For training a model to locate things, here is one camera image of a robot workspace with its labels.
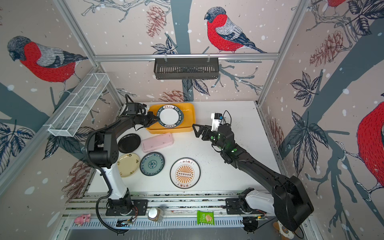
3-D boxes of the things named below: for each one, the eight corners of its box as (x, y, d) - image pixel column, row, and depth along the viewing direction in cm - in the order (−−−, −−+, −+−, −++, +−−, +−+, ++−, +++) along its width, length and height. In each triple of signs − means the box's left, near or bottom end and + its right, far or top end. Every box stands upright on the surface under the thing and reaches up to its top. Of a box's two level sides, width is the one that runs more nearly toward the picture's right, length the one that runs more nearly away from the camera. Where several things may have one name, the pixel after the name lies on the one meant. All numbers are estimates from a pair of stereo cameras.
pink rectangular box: (143, 153, 94) (142, 152, 92) (142, 141, 100) (141, 140, 98) (175, 144, 98) (174, 143, 97) (171, 133, 104) (171, 131, 102)
